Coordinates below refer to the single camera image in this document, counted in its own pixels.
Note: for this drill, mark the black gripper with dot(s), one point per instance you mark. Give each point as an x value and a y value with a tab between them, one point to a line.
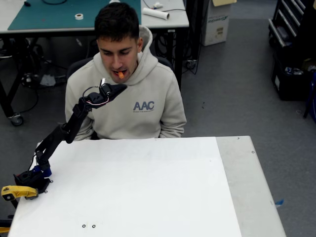
114	90

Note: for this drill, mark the small orange carrot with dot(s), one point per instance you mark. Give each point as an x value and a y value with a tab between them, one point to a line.
121	74

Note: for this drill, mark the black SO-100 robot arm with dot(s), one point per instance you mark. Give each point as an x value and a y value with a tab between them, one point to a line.
74	118

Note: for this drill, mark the man in beige hoodie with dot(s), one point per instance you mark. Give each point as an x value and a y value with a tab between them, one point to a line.
138	123

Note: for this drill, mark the black office chair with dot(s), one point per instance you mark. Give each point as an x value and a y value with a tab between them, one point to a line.
76	65

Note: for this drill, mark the white plastic bag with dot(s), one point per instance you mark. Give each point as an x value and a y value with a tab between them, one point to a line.
47	80

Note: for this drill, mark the black caster wheel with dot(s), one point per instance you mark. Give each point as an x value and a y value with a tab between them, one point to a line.
191	64
16	120

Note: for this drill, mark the white tape roll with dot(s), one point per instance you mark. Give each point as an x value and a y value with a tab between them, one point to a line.
79	16

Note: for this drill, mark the white paper roll tube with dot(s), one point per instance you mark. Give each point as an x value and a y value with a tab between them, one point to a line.
155	13

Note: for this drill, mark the crumpled white wrapper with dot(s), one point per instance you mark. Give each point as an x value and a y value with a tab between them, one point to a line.
157	5

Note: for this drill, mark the large white paper sheet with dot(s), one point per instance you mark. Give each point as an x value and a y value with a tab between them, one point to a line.
148	185

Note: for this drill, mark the green cutting mat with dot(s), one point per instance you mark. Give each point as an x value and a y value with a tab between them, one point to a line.
49	14

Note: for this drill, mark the white cardboard box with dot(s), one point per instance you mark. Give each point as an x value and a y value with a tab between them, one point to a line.
217	24

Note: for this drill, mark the yellow bar clamp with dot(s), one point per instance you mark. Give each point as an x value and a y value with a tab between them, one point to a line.
4	228
17	191

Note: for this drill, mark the black storage bin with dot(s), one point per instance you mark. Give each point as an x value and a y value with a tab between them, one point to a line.
288	86

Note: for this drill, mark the black drawer tool cart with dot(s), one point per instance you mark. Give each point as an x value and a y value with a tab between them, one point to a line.
284	22

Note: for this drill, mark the blue tape scrap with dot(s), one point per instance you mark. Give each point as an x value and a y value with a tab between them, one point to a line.
279	202

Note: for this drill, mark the small white camera module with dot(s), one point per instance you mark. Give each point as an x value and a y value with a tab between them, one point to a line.
102	82

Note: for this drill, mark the grey workbench with black frame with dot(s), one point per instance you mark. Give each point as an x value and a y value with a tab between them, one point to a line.
170	22

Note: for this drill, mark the blue frame object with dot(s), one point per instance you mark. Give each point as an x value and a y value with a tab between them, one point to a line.
311	98

